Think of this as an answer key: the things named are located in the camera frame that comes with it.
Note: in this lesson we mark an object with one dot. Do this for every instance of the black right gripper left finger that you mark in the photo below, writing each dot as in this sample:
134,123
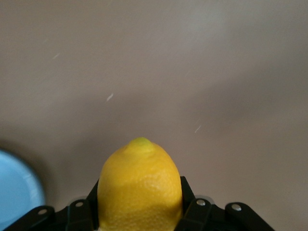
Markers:
72,216

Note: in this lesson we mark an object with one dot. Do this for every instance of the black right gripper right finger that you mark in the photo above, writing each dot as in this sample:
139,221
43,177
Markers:
204,216

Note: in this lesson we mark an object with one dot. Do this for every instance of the blue round plate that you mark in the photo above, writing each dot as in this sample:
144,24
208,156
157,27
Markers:
14,183

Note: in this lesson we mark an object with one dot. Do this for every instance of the yellow lemon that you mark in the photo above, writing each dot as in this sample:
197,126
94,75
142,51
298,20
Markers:
139,187

